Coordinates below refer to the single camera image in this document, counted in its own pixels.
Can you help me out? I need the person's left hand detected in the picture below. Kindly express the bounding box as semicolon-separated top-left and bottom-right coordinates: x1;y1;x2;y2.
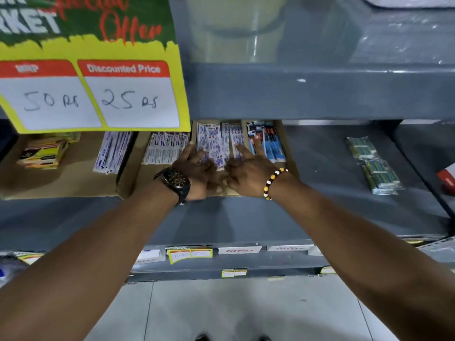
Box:
172;142;218;202

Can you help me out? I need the person's right hand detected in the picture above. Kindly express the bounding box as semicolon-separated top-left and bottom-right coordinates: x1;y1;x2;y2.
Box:
224;143;285;198

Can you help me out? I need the stack of blue white strips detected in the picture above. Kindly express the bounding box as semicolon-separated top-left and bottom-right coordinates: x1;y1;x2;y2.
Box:
196;123;246;171

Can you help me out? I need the person's left forearm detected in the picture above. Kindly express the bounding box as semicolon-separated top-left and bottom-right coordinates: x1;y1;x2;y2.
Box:
0;179;178;341

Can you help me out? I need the person's right forearm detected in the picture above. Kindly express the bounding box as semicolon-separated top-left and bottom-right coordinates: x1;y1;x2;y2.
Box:
272;173;455;341

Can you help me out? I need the stack of blue red blister packs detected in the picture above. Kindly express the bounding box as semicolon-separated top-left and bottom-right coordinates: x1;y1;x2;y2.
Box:
246;121;287;164

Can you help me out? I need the black wrist watch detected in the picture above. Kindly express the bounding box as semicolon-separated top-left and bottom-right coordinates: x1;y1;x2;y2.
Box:
154;167;192;206

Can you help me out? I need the stack of white paper strips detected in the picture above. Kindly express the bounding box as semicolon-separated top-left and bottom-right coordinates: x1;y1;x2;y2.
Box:
142;131;190;166

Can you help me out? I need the divided cardboard display box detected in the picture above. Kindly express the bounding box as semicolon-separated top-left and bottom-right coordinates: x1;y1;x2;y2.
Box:
116;119;300;200

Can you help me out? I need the white shelf price label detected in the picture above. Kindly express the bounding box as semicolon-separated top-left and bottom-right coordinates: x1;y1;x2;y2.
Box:
267;244;315;252
218;246;263;255
134;249;166;265

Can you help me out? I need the grey metal shelf rack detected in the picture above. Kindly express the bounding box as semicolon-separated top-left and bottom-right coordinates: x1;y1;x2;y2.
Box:
0;0;455;285

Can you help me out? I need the yellow shelf price label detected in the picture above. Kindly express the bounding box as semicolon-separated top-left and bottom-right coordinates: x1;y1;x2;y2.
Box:
166;246;213;265
14;251;46;265

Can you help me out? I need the stack of white blue sachets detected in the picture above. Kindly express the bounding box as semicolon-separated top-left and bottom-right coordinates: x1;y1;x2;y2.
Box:
93;131;133;175

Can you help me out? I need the pile of green wrapped packets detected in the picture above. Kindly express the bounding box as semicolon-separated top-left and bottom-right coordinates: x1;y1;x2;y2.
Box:
346;136;405;196

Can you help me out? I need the clear plastic container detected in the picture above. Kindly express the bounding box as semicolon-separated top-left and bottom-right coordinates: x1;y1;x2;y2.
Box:
184;0;289;65

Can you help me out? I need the flat open cardboard tray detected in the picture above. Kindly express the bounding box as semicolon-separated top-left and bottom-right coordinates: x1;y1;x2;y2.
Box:
0;131;138;201

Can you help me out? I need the yellow green price sign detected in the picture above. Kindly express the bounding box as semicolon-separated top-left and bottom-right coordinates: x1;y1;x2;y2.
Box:
0;0;192;135

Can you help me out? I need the stack of yellow black packets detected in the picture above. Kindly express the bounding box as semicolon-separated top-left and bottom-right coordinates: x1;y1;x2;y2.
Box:
16;133;81;170

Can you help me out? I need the red packet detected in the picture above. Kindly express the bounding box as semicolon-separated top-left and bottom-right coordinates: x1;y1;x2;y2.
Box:
436;163;455;196

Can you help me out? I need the grey flat tray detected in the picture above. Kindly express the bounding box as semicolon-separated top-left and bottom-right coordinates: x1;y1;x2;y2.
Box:
358;0;455;9

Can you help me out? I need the yellow black white bead bracelet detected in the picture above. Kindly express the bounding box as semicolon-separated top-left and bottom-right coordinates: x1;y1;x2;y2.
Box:
263;168;289;201

